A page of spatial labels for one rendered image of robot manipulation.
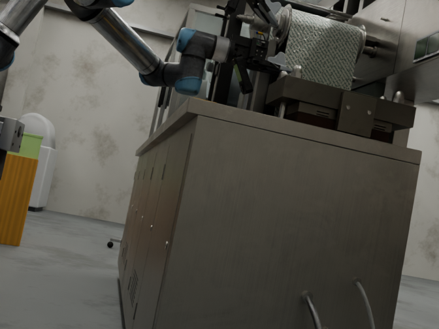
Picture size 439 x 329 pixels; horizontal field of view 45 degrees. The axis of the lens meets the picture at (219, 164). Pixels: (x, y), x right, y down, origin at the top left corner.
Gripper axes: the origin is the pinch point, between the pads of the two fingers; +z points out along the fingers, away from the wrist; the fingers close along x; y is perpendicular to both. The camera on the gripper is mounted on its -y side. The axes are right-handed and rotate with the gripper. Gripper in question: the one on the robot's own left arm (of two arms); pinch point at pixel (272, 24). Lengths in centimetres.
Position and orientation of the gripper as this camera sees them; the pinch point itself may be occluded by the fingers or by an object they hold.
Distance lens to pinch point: 175.9
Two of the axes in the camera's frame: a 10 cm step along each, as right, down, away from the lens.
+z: 6.1, 7.8, 1.1
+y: 7.6, -6.2, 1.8
